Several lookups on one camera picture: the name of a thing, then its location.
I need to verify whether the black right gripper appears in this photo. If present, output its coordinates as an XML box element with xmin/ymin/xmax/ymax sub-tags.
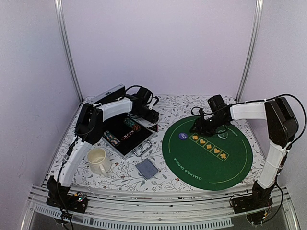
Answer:
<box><xmin>190</xmin><ymin>114</ymin><xmax>227</xmax><ymax>137</ymax></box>

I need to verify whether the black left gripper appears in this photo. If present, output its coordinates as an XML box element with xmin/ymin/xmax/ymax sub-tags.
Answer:
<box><xmin>136</xmin><ymin>105</ymin><xmax>160</xmax><ymax>124</ymax></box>

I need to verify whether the purple small blind button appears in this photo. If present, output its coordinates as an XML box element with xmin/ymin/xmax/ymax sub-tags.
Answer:
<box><xmin>178</xmin><ymin>132</ymin><xmax>189</xmax><ymax>140</ymax></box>

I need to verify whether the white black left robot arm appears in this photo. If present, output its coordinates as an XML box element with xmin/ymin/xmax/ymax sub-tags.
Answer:
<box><xmin>47</xmin><ymin>85</ymin><xmax>159</xmax><ymax>208</ymax></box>

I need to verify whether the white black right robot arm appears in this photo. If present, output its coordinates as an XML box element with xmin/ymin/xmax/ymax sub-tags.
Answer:
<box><xmin>190</xmin><ymin>93</ymin><xmax>301</xmax><ymax>209</ymax></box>

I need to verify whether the rear poker chip stack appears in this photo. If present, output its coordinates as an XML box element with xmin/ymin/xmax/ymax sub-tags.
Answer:
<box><xmin>124</xmin><ymin>117</ymin><xmax>142</xmax><ymax>132</ymax></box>

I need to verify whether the poker chip stack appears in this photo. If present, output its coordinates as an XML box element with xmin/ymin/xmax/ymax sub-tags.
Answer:
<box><xmin>124</xmin><ymin>117</ymin><xmax>142</xmax><ymax>132</ymax></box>
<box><xmin>103</xmin><ymin>130</ymin><xmax>120</xmax><ymax>146</ymax></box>

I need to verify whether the clear glass dealer button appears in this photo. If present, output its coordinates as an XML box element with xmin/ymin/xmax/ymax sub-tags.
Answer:
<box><xmin>217</xmin><ymin>129</ymin><xmax>228</xmax><ymax>139</ymax></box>

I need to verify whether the green round poker mat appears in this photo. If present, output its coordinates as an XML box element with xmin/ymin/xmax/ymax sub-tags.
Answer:
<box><xmin>162</xmin><ymin>116</ymin><xmax>253</xmax><ymax>191</ymax></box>

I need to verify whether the front poker chip stack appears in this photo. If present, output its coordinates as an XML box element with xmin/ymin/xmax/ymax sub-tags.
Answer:
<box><xmin>103</xmin><ymin>130</ymin><xmax>120</xmax><ymax>146</ymax></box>

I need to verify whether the white floral tablecloth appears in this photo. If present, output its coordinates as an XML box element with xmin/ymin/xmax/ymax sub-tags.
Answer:
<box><xmin>46</xmin><ymin>95</ymin><xmax>265</xmax><ymax>192</ymax></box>

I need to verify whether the cream ceramic mug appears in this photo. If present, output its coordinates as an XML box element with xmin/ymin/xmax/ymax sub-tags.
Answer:
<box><xmin>87</xmin><ymin>148</ymin><xmax>111</xmax><ymax>177</ymax></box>

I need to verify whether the aluminium frame rail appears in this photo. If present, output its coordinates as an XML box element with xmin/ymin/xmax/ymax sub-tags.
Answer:
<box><xmin>20</xmin><ymin>184</ymin><xmax>300</xmax><ymax>230</ymax></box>

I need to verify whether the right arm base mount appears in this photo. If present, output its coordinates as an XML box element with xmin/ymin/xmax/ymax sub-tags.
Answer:
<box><xmin>230</xmin><ymin>192</ymin><xmax>273</xmax><ymax>214</ymax></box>

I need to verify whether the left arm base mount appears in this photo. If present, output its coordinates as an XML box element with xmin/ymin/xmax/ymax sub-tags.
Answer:
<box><xmin>46</xmin><ymin>190</ymin><xmax>88</xmax><ymax>214</ymax></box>

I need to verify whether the right aluminium post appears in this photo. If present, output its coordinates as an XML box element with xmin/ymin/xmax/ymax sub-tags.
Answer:
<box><xmin>236</xmin><ymin>0</ymin><xmax>263</xmax><ymax>102</ymax></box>

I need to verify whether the aluminium post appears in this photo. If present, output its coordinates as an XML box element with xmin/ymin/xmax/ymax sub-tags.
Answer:
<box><xmin>54</xmin><ymin>0</ymin><xmax>83</xmax><ymax>102</ymax></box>
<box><xmin>236</xmin><ymin>0</ymin><xmax>263</xmax><ymax>102</ymax></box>

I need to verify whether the left aluminium post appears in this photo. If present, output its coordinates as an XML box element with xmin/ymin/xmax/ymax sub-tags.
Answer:
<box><xmin>54</xmin><ymin>0</ymin><xmax>83</xmax><ymax>102</ymax></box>

